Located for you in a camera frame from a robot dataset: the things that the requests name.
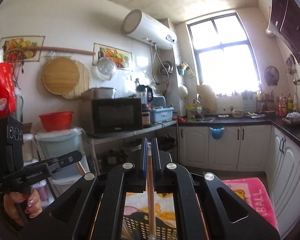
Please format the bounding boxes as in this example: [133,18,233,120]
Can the white lower kitchen cabinets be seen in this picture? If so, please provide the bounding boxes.
[177,124,300,228]

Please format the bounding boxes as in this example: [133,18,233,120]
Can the wooden chopsticks pair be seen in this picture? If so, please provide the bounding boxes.
[145,152,157,237]
[74,162,87,176]

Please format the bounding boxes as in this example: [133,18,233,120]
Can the hanging kitchen utensils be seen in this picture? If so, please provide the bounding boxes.
[285,54,299,85]

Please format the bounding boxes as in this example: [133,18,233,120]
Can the dark green utensil holder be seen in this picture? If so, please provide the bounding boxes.
[124,211,177,240]

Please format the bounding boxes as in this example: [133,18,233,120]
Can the round bamboo tray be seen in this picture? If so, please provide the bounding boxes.
[42,57,80,95]

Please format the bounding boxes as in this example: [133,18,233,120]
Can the blue dish drainer box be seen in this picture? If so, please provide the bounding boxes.
[150,107,175,123]

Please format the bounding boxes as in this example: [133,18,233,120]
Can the kitchen window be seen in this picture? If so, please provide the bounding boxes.
[186,11,262,97]

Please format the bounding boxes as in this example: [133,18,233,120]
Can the round woven straw mat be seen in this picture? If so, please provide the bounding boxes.
[62,60,91,100]

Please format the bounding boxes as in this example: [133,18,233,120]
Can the black wok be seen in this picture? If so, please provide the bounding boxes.
[162,135,177,147]

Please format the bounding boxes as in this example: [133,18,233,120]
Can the grey lidded box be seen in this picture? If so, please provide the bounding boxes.
[81,87,117,100]

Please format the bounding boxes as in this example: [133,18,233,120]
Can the black range hood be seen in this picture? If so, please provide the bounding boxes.
[266,0,300,67]

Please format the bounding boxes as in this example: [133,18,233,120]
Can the person's left hand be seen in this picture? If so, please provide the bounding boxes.
[0,189,43,227]

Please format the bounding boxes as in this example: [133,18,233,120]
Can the row of condiment bottles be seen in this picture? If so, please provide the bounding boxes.
[276,93,299,117]

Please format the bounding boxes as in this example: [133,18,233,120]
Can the black blender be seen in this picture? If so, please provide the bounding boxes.
[136,85,154,128]

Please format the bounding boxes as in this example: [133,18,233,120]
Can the wall-mounted soap holder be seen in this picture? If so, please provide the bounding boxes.
[179,62,193,78]

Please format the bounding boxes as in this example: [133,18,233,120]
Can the beige sack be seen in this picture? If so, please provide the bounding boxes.
[196,85,218,113]

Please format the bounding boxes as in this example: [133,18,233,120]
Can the black microwave oven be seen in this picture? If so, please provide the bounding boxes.
[86,97,143,135]

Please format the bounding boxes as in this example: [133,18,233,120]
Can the blue hanging bin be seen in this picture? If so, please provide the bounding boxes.
[209,126,225,140]

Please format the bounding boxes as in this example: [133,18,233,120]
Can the black kitchen countertop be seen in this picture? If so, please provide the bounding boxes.
[177,114,300,155]

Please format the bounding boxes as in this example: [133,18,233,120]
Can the green-top plastic drawer tower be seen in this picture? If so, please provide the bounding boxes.
[35,127,89,193]

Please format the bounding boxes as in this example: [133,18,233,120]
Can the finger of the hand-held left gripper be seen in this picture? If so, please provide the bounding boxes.
[46,151,83,179]

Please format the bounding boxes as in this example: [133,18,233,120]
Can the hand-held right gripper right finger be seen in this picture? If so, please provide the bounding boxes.
[152,137,281,240]

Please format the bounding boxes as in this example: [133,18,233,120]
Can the small white wall fan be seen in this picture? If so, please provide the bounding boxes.
[97,56,118,80]

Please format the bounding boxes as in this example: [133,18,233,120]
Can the small grey wall fan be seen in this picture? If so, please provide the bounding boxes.
[264,66,280,87]

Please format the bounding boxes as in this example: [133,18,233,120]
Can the coiled grey hose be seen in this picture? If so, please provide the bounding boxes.
[160,61,173,77]

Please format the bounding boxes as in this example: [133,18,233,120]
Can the fruit wall picture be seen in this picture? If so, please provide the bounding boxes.
[93,42,132,68]
[0,36,45,62]

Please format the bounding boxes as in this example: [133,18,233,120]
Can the red plastic basin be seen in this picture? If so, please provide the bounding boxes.
[39,111,74,133]

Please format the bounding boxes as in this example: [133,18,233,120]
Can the pink printed blanket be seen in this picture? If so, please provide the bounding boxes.
[124,177,279,233]

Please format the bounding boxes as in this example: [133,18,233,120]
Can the stainless steel table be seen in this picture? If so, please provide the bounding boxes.
[88,120,178,175]

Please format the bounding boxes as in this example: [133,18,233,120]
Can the long wooden rod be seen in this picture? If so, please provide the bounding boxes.
[17,46,97,56]

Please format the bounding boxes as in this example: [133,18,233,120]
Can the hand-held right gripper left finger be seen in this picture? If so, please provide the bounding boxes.
[17,137,149,240]

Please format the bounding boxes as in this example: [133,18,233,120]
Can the white water heater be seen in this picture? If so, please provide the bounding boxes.
[121,9,177,50]

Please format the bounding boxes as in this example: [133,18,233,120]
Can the red plastic bag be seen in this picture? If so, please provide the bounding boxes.
[0,42,17,120]

